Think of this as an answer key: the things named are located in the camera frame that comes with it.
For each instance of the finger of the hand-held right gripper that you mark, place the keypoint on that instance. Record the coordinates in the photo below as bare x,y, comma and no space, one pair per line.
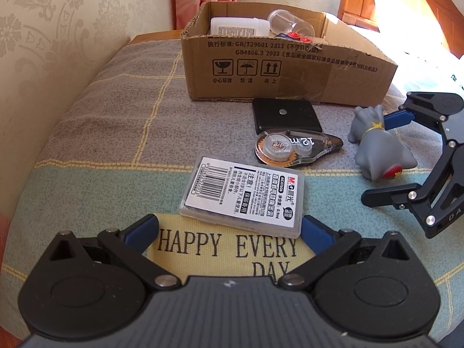
398,119
391,197

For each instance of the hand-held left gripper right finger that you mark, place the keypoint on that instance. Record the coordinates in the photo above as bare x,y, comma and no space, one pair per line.
317,234

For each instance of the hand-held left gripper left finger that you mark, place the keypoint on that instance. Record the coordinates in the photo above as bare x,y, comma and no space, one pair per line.
141,228

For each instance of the grey toy figure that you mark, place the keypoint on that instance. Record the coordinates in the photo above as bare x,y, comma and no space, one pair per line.
380,152

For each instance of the clear labelled plastic case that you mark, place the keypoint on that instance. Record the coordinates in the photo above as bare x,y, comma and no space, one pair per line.
243,195

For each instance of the brown cardboard box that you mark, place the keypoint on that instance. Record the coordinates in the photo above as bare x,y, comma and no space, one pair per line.
290,76

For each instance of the blue device with red buttons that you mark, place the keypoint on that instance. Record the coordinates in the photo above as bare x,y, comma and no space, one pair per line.
293,36

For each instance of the clear plastic jar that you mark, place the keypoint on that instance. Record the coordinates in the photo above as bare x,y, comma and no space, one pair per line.
290,23

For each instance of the white plastic bottle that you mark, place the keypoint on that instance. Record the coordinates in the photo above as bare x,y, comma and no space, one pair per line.
235,27

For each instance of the clear correction tape dispenser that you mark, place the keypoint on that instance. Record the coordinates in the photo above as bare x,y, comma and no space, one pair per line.
290,148

